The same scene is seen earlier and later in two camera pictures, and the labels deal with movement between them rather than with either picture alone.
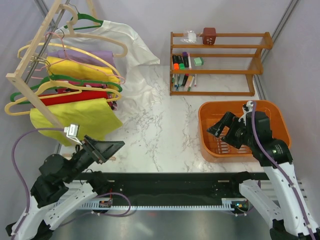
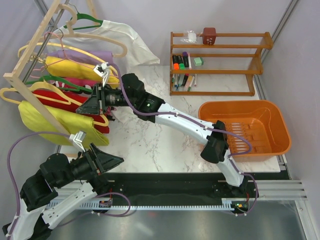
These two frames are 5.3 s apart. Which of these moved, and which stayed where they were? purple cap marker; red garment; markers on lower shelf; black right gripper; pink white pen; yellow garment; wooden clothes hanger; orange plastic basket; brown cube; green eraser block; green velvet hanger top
Moved: wooden clothes hanger; red garment; black right gripper
Stayed: purple cap marker; green velvet hanger top; yellow garment; brown cube; markers on lower shelf; orange plastic basket; pink white pen; green eraser block
